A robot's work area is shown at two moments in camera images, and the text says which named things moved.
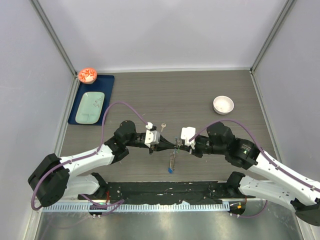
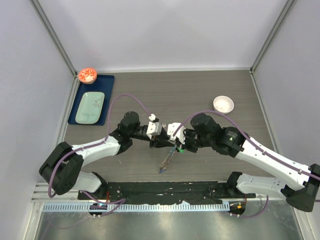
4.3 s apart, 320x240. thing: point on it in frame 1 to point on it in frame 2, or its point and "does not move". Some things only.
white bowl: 223,105 does not move
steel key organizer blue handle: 172,166 to 164,163
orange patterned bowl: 87,75 does not move
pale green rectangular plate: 90,108 does not move
